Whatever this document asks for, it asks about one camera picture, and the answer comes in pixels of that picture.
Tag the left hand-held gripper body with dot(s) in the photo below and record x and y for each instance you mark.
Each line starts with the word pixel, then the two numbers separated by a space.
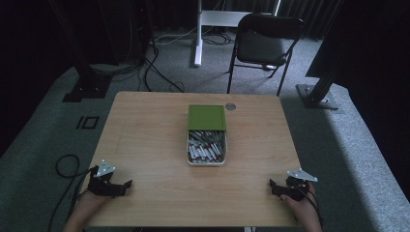
pixel 100 187

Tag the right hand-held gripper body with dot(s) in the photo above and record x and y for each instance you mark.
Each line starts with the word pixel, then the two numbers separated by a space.
pixel 298 187

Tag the person's left hand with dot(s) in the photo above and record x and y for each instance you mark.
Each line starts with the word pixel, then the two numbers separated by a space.
pixel 92 203

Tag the person's right hand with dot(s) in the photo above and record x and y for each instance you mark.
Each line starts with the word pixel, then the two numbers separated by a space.
pixel 301 208

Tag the white storage box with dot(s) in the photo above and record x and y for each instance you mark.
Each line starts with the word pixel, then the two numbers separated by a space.
pixel 207 162

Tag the pile of pens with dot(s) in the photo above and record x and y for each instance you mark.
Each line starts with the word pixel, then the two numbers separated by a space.
pixel 206 146

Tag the grey round table grommet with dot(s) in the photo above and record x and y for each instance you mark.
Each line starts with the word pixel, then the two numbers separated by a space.
pixel 230 106

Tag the black metal stand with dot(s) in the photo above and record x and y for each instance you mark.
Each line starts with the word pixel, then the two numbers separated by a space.
pixel 87 87
pixel 317 96

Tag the green box lid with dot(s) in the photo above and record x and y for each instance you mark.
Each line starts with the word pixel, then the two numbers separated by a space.
pixel 207 117

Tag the black folding chair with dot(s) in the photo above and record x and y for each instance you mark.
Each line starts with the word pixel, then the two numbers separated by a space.
pixel 262 42

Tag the white desk frame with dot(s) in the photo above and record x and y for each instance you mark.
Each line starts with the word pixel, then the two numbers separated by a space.
pixel 199 32

